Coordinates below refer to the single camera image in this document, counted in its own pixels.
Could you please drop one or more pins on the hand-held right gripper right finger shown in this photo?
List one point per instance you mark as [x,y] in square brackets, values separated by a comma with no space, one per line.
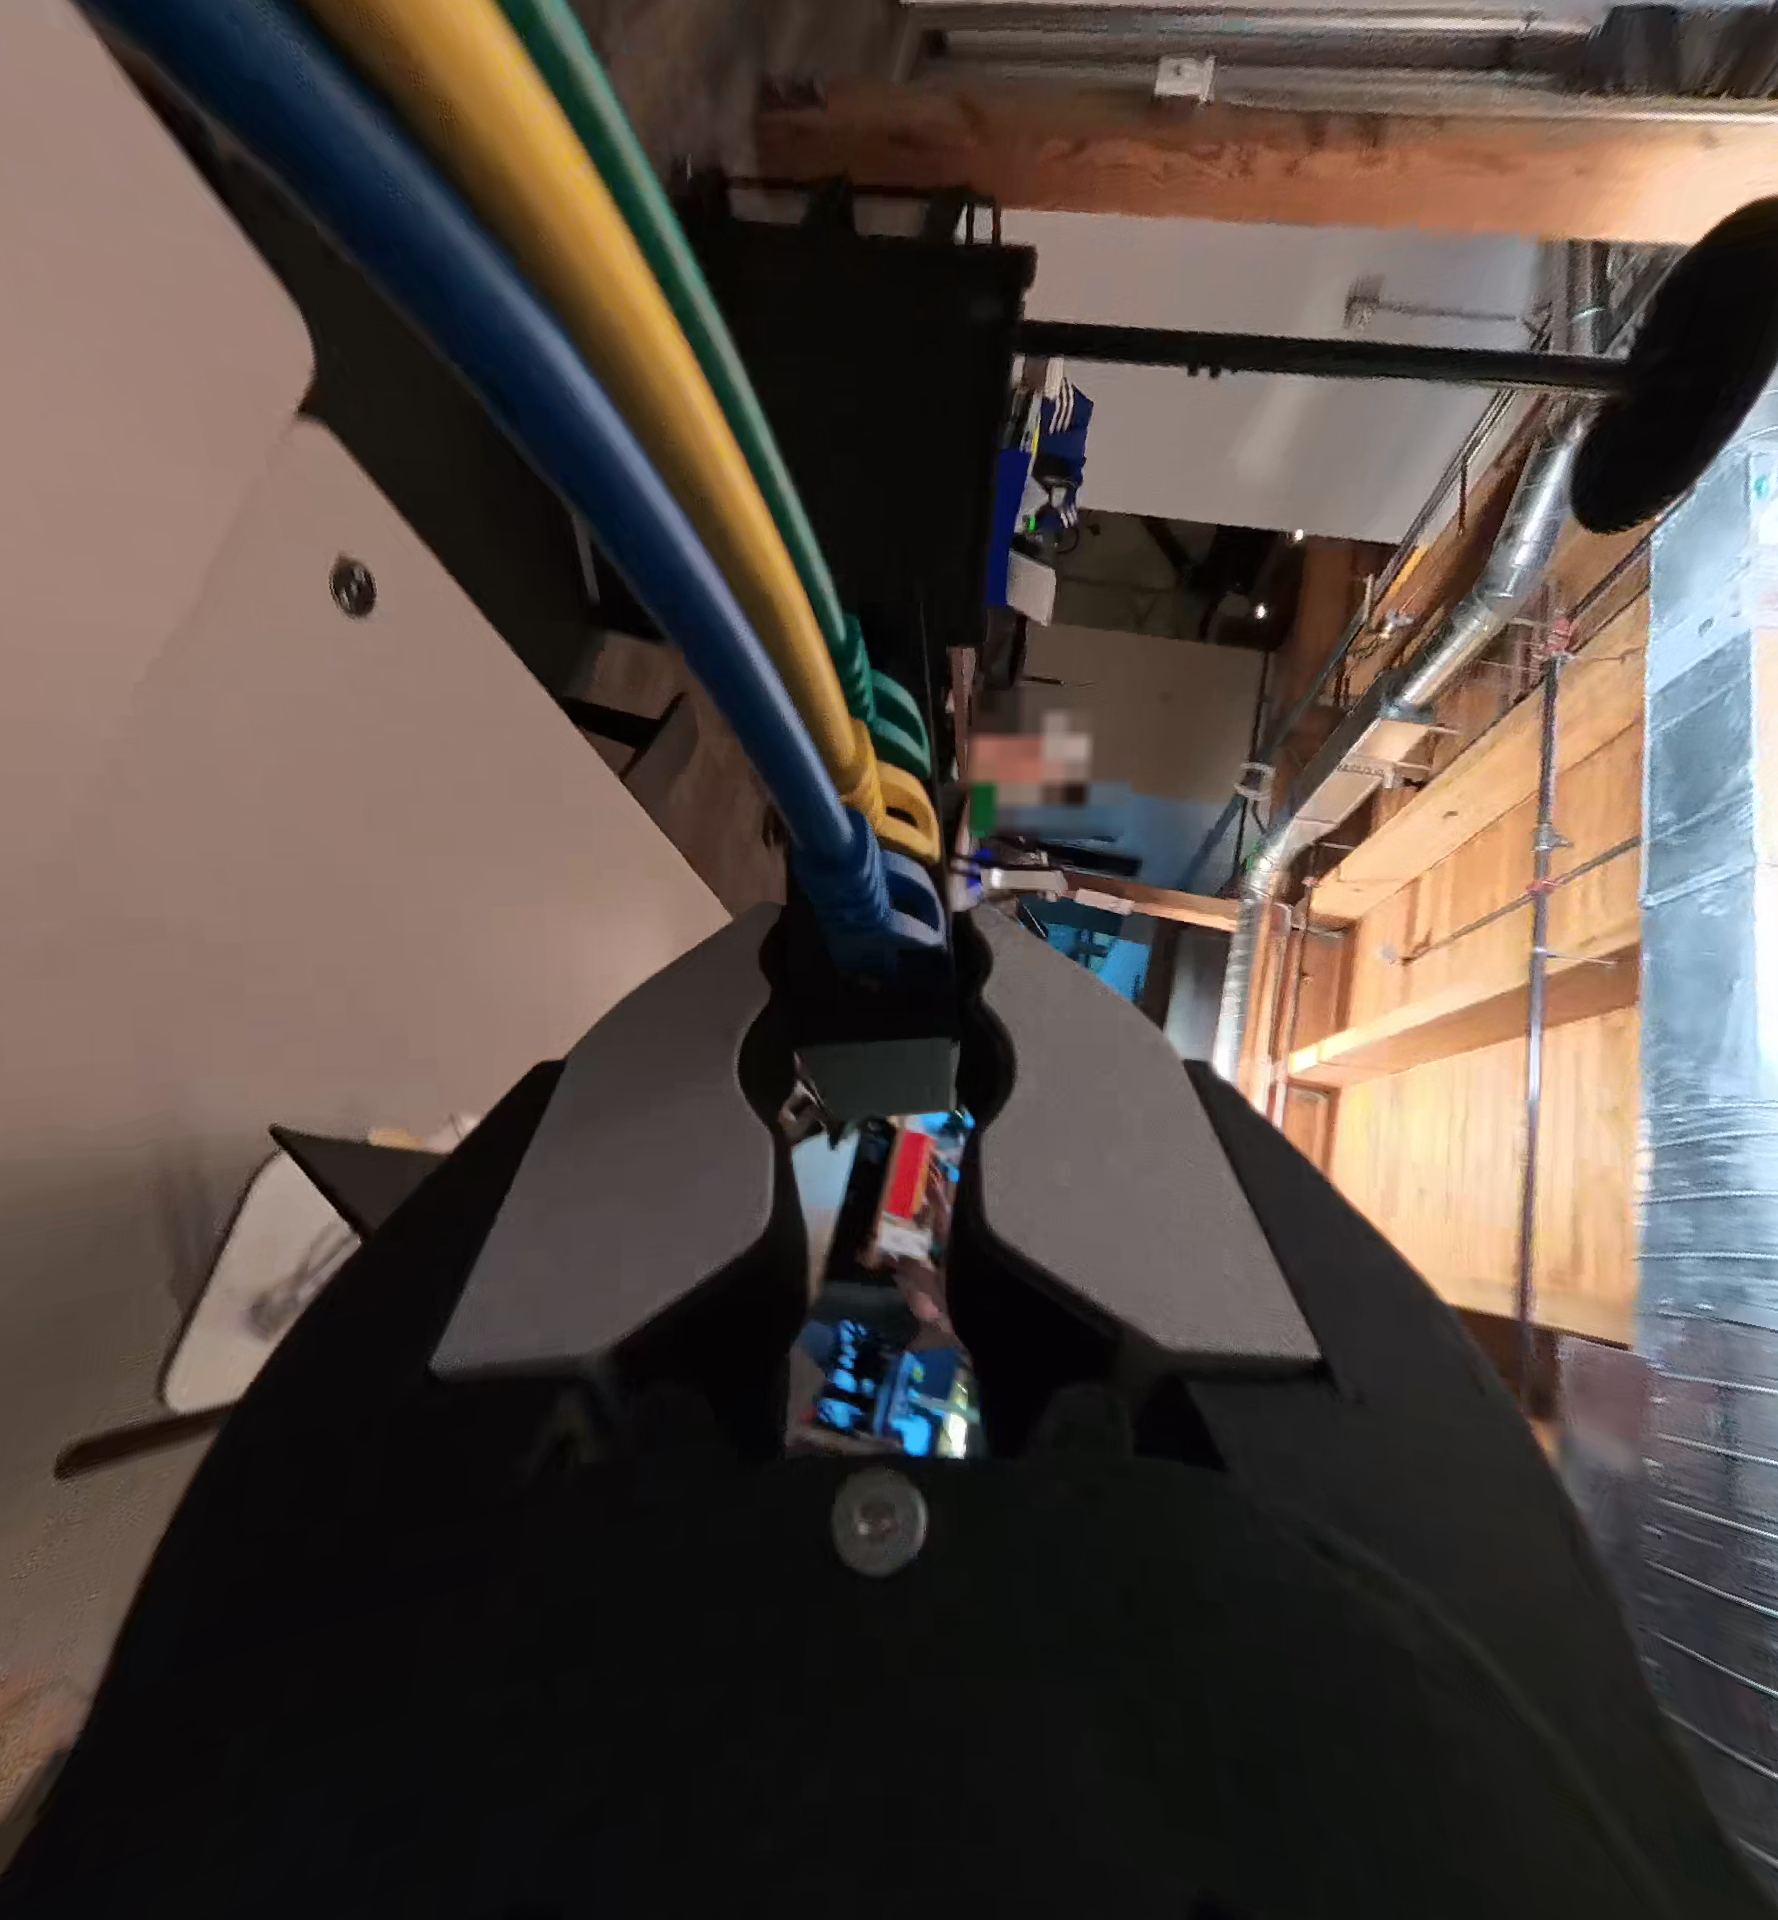
[1129,1199]

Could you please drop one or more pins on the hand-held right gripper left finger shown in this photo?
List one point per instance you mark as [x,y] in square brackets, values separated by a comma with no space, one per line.
[633,1186]

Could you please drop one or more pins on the black pole lamp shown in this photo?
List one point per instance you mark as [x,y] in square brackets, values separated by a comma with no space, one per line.
[1698,361]

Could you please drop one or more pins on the wooden column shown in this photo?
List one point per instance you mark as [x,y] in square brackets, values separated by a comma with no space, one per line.
[1278,164]

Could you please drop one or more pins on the foil wrapped rectangular duct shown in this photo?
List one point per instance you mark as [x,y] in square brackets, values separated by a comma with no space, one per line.
[1730,1051]

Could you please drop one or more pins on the silver spiral air duct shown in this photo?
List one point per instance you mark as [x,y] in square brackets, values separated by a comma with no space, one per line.
[1489,602]

